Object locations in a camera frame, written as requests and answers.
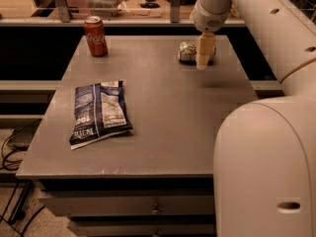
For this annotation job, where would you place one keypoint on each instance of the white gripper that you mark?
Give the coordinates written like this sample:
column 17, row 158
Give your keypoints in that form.
column 207, row 20

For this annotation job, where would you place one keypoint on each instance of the silver green 7up can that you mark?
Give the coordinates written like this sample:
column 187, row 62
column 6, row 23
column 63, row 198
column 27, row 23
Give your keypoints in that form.
column 187, row 52

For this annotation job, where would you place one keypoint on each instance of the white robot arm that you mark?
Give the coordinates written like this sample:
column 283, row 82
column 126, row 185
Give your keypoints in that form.
column 264, row 159

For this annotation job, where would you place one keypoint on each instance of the red coca-cola can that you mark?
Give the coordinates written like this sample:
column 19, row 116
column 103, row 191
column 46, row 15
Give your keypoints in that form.
column 95, row 36

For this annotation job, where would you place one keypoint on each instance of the blue white chip bag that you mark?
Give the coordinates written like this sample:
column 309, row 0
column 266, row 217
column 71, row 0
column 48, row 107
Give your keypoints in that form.
column 100, row 112

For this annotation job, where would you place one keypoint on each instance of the grey metal railing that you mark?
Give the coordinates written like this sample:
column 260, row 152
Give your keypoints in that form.
column 72, row 13

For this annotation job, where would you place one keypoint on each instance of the dark power adapter box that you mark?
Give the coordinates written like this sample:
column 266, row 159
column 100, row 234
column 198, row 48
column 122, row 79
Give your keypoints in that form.
column 21, row 139

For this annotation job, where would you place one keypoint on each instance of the grey upper drawer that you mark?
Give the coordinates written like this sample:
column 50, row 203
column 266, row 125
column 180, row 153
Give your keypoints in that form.
column 128, row 203

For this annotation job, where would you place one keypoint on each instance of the grey drawer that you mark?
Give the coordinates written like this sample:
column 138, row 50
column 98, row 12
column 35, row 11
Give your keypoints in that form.
column 128, row 203
column 145, row 227

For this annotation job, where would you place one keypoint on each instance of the grey lower drawer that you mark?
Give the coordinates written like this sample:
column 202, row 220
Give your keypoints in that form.
column 145, row 227

